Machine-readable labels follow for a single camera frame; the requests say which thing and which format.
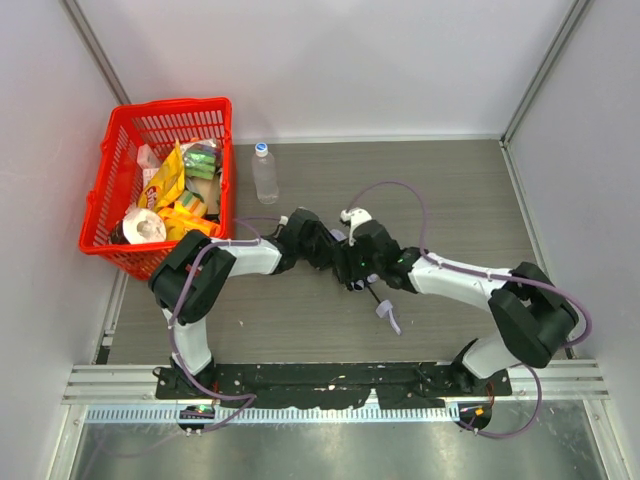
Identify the green sponge pack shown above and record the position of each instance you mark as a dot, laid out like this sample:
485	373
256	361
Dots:
201	160

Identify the lavender folding umbrella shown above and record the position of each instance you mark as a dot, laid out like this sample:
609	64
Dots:
384	308

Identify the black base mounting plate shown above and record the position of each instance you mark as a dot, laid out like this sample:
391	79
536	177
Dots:
340	386

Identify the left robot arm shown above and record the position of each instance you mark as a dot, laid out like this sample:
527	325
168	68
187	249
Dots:
190	279

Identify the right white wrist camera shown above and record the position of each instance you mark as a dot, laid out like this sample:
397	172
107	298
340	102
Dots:
354	218

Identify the clear plastic water bottle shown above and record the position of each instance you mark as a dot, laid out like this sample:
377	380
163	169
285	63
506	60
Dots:
265	174

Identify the white slotted cable duct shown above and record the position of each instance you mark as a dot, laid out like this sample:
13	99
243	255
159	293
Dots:
178	414

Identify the white tape roll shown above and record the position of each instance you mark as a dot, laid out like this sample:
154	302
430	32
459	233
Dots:
143	226

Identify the yellow chips bag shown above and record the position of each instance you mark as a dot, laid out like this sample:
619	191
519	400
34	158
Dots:
167	184

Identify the aluminium rail frame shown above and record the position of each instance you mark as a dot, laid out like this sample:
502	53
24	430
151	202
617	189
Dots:
577	379

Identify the orange snack package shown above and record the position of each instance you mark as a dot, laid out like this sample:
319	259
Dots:
178	223

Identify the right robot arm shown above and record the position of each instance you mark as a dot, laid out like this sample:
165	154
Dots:
532	319

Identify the red plastic basket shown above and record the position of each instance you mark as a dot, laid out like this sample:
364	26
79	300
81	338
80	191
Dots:
119	179

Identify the white small box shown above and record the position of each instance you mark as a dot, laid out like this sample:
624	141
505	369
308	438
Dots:
148	162

